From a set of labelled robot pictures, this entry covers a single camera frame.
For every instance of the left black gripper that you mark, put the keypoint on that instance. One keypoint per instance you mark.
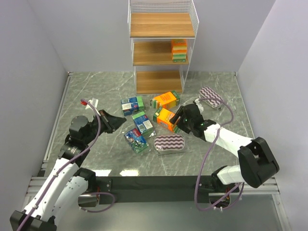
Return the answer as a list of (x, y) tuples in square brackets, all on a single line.
[(106, 121)]

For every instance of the blue green sponge pack upper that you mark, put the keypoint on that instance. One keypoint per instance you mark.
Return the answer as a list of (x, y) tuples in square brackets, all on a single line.
[(131, 105)]

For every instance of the blue green sponge pack middle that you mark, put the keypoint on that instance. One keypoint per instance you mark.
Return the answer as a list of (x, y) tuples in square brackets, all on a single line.
[(143, 124)]

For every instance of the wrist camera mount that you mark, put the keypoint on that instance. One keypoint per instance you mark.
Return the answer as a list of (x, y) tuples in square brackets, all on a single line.
[(199, 105), (93, 102)]

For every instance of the purple wavy sponge pack centre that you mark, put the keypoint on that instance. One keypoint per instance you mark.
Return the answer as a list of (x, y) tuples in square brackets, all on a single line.
[(170, 144)]

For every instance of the blue green sponge pack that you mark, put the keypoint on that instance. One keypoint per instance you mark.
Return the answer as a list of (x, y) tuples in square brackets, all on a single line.
[(136, 141), (131, 105), (143, 124)]

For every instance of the purple wavy sponge pack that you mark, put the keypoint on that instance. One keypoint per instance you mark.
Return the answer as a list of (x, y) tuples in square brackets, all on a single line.
[(213, 99), (170, 144)]

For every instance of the orange sponge pack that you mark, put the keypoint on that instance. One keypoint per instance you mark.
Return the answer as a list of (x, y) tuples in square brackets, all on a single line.
[(162, 117), (179, 50), (167, 100)]

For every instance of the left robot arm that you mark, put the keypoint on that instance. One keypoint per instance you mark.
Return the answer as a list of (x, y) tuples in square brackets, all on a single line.
[(68, 180)]

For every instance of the blue green sponge pack lower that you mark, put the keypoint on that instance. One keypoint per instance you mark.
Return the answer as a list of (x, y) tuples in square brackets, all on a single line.
[(136, 141)]

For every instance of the left aluminium rail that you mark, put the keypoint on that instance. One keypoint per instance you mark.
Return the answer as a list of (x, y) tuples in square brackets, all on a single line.
[(38, 180)]

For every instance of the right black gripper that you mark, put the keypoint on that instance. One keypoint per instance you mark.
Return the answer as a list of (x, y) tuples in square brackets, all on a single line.
[(181, 118)]

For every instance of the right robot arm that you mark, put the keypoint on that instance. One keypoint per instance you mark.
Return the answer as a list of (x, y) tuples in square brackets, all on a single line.
[(257, 163)]

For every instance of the black base beam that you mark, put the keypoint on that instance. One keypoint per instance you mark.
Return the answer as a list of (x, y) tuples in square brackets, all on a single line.
[(137, 189)]

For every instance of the top wooden shelf board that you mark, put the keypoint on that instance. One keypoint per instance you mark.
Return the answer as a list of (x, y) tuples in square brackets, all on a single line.
[(161, 25)]

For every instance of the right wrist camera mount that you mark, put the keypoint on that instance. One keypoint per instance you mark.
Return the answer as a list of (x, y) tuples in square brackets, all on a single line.
[(199, 105)]

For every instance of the middle wooden shelf board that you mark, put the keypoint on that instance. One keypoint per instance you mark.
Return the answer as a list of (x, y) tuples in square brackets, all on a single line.
[(147, 53)]

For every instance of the purple wavy sponge pack right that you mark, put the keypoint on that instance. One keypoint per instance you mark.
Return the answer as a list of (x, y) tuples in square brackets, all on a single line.
[(213, 99)]

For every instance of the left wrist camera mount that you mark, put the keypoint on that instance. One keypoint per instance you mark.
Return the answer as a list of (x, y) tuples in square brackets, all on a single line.
[(93, 102)]

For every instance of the white wire shelf rack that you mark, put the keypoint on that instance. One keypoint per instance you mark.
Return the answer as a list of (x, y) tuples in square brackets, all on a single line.
[(164, 6)]

